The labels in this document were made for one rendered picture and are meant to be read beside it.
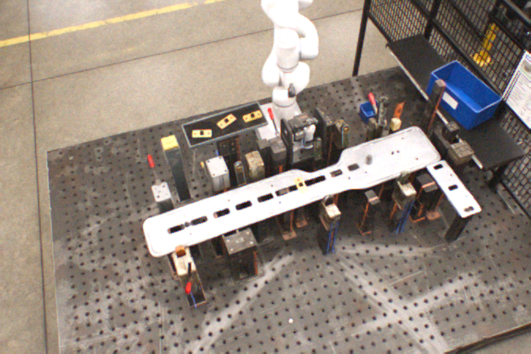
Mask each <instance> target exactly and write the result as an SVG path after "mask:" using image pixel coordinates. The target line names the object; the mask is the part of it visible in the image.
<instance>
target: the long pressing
mask: <svg viewBox="0 0 531 354"><path fill-rule="evenodd" d="M402 138H404V139H402ZM397 150H399V153H398V152H397ZM393 151H394V154H393V155H392V154H391V153H392V152H393ZM367 155H372V157H373V160H372V164H370V165H368V164H365V160H366V156H367ZM416 158H417V159H418V160H417V159H416ZM440 159H441V156H440V155H439V153H438V151H437V150H436V149H435V147H434V146H433V144H432V143H431V142H430V141H429V140H428V138H427V137H426V135H425V134H424V132H423V131H422V130H421V129H420V128H419V127H416V126H413V127H410V128H408V129H405V130H401V131H398V132H396V133H393V134H389V135H386V136H384V137H380V138H377V139H375V140H372V141H368V142H365V143H363V144H360V145H357V146H354V147H351V148H349V149H345V150H344V151H343V152H342V153H341V156H340V158H339V160H338V162H337V163H336V164H335V165H333V166H330V167H327V168H324V169H322V170H319V171H315V172H312V173H309V172H305V171H301V170H299V169H292V170H290V171H286V172H283V173H280V174H278V175H274V176H272V177H269V178H267V179H263V180H260V181H257V182H255V183H251V184H248V185H246V186H241V187H239V188H236V189H234V190H230V191H228V192H225V193H222V194H218V195H216V196H213V197H211V198H206V199H204V200H201V201H197V202H195V203H192V204H189V205H186V206H183V207H181V208H178V209H174V210H172V211H169V212H166V213H162V214H160V215H157V216H154V217H150V218H149V219H147V220H146V221H145V222H144V224H143V230H144V233H145V238H146V241H147V244H148V247H149V252H150V254H151V255H152V256H154V257H161V256H164V255H166V254H170V253H172V252H175V247H177V246H179V245H183V247H184V248H186V247H190V246H192V245H194V244H197V243H201V242H203V241H206V240H208V239H212V238H214V237H217V236H219V235H223V234H225V233H228V232H232V231H235V230H236V229H239V228H243V227H246V226H247V225H250V224H254V223H257V222H259V221H261V220H265V219H268V218H270V217H274V216H276V215H279V214H282V213H285V212H287V211H290V210H293V209H296V208H299V207H301V206H304V205H307V204H310V203H312V202H315V201H318V200H321V199H322V198H323V196H324V195H325V194H328V193H332V195H335V194H338V193H340V192H343V191H346V190H350V189H367V188H370V187H372V186H376V185H379V184H380V183H384V182H387V181H390V180H391V179H396V178H397V177H398V176H399V175H400V173H401V172H402V171H404V170H409V172H410V173H411V172H414V171H418V170H420V169H422V168H426V167H427V166H428V165H430V164H434V163H436V162H439V161H440ZM353 164H357V165H358V166H359V168H358V169H356V170H354V171H349V169H348V166H351V165H353ZM336 170H341V171H342V175H339V176H336V177H332V176H331V175H330V172H333V171H336ZM365 172H367V173H365ZM321 175H324V176H325V178H326V180H325V181H322V182H320V183H316V184H313V185H310V186H307V189H308V192H306V193H303V194H301V193H300V192H299V190H295V191H293V192H291V193H288V194H284V195H281V196H279V197H278V196H276V194H275V192H276V191H278V190H282V189H284V188H287V187H290V186H294V185H295V182H294V179H296V178H299V177H301V178H302V179H303V181H304V182H305V181H307V180H310V179H314V178H316V177H319V176H321ZM348 178H350V179H348ZM267 194H272V195H273V199H270V200H268V201H264V202H261V203H259V202H258V198H259V197H261V196H264V195H267ZM228 200H230V201H228ZM246 201H250V202H251V204H252V206H250V207H247V208H245V209H241V210H236V207H235V206H236V205H238V204H241V203H244V202H246ZM279 202H280V203H279ZM223 209H229V211H230V213H229V214H227V215H224V216H222V217H218V218H214V216H213V214H214V213H215V212H218V211H221V210H223ZM200 217H207V221H206V222H205V223H202V224H198V225H195V226H192V225H191V224H190V226H189V227H187V228H186V227H185V224H184V222H185V221H188V222H189V223H190V222H191V221H192V220H196V219H198V218H200ZM180 224H183V225H184V226H183V227H184V230H182V231H179V232H175V233H173V234H168V229H169V228H173V227H175V226H177V225H180ZM190 233H191V235H190Z"/></svg>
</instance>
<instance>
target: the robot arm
mask: <svg viewBox="0 0 531 354"><path fill-rule="evenodd" d="M312 2H313V0H260V5H261V8H262V10H263V12H264V13H265V14H266V15H267V16H268V17H269V19H270V20H271V21H272V22H273V25H274V44H273V50H272V52H271V54H270V56H269V57H268V59H267V60H266V62H265V65H264V66H263V68H262V81H263V82H264V84H266V85H268V86H272V87H275V88H274V89H273V110H272V112H273V116H274V118H275V119H274V121H275V123H276V126H277V130H279V132H280V134H281V119H286V121H288V120H289V119H293V115H294V116H295V115H298V114H299V113H298V112H297V111H296V94H297V93H299V92H300V91H302V90H303V89H304V88H305V87H306V86H307V84H308V82H309V80H310V77H311V71H310V68H309V66H308V65H307V64H306V63H304V62H299V60H302V59H313V58H316V57H317V56H318V34H317V31H316V29H315V27H314V25H313V24H312V23H311V22H310V21H309V20H308V19H307V18H305V17H304V16H302V15H300V14H298V9H306V8H307V7H309V6H310V5H311V4H312ZM296 33H299V34H301V35H302V36H304V37H305V38H303V39H299V38H298V36H297V34H296ZM267 119H268V121H269V125H268V126H267V127H268V128H269V130H270V131H271V132H273V133H274V134H275V132H276V131H275V129H274V126H273V122H272V120H270V117H269V115H267Z"/></svg>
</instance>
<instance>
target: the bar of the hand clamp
mask: <svg viewBox="0 0 531 354"><path fill-rule="evenodd" d="M389 105H390V104H389V102H387V98H386V96H383V97H381V96H380V97H379V98H378V106H377V114H376V122H377V124H378V128H379V120H381V122H382V125H381V126H382V127H384V123H385V117H386V108H387V107H389Z"/></svg>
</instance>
